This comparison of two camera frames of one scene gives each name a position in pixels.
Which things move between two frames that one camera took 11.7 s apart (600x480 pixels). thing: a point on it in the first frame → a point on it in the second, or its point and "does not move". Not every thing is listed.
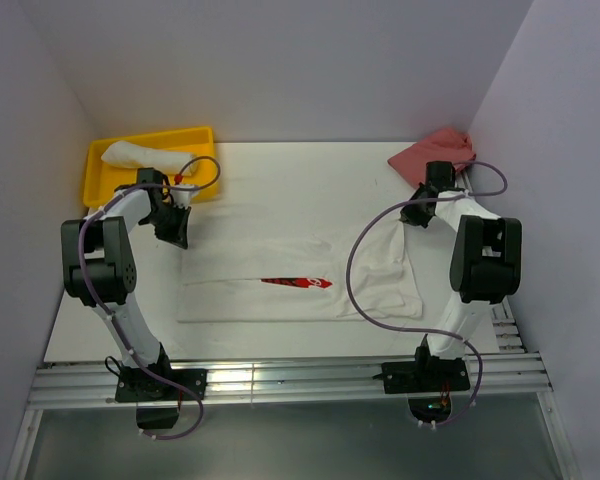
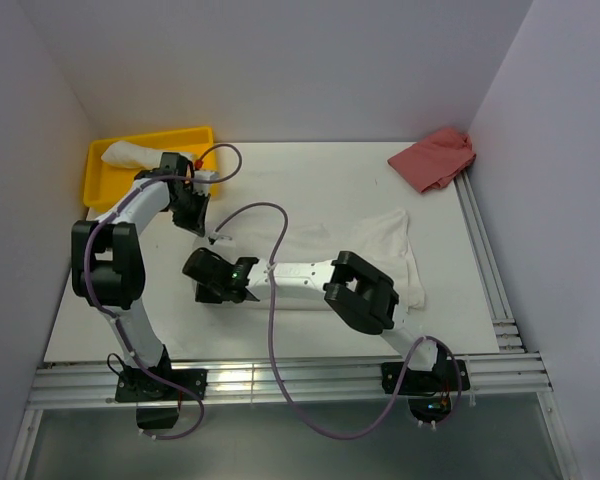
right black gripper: [410, 216] → [204, 294]
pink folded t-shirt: [445, 145] does not move
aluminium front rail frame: [90, 384] does not move
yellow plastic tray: [103, 177] does not move
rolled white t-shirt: [128, 155] does not move
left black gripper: [177, 236] → [196, 223]
